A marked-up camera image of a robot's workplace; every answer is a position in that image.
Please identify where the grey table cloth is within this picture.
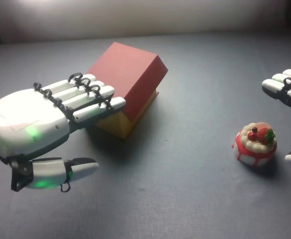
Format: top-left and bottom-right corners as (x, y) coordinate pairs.
(0, 31), (291, 239)

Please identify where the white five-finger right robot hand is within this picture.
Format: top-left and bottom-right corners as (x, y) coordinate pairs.
(261, 63), (291, 170)

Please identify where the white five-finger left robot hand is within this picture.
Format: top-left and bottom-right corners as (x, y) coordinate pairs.
(0, 72), (126, 194)

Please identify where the toy strawberry cream cake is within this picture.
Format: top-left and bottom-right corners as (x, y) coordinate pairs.
(232, 121), (278, 169)

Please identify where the red-roofed yellow toy house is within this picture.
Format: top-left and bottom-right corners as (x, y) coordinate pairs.
(85, 41), (169, 142)

